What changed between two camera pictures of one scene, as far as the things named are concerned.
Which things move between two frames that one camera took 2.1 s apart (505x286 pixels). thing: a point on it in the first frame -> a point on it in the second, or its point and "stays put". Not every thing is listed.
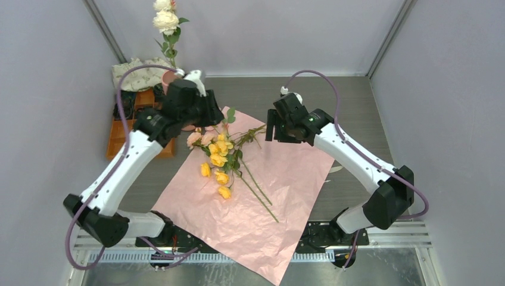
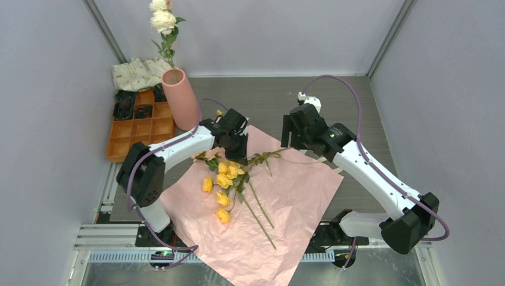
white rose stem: [168, 23] stays put
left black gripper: [213, 115] -> [240, 157]
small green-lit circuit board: [160, 256] stays put
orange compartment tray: [143, 99] stays put
